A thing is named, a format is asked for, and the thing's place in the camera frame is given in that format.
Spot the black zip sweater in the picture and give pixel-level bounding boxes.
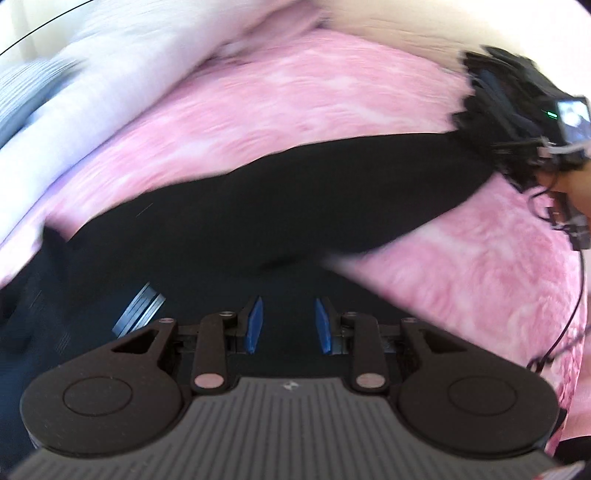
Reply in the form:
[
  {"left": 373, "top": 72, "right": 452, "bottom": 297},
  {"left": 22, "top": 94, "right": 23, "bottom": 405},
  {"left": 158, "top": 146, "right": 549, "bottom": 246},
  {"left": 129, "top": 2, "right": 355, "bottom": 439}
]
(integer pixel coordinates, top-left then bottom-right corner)
[{"left": 1, "top": 132, "right": 494, "bottom": 469}]

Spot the person right hand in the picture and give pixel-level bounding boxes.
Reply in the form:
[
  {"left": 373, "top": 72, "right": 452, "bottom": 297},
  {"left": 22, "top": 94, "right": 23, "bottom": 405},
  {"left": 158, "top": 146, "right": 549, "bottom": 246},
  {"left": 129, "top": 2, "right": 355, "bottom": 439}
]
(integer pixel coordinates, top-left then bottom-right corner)
[{"left": 536, "top": 162, "right": 591, "bottom": 217}]

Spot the pink rose bed blanket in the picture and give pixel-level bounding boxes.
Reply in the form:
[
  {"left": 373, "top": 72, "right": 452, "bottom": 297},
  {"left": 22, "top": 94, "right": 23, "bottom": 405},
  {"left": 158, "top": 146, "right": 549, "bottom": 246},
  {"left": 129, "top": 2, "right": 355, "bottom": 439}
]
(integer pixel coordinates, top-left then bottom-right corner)
[{"left": 0, "top": 27, "right": 588, "bottom": 458}]

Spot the striped lilac folded duvet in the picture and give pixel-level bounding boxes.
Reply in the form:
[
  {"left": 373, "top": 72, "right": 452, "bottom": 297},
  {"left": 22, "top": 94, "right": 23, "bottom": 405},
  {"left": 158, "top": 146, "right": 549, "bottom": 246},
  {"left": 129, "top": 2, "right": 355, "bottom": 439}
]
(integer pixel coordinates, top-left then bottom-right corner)
[{"left": 1, "top": 1, "right": 327, "bottom": 239}]

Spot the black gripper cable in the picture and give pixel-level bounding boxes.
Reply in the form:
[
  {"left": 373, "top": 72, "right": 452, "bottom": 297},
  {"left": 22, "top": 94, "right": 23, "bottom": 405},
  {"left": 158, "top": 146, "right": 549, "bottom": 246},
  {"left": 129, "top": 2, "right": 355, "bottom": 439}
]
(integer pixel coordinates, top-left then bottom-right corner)
[{"left": 526, "top": 184, "right": 591, "bottom": 375}]

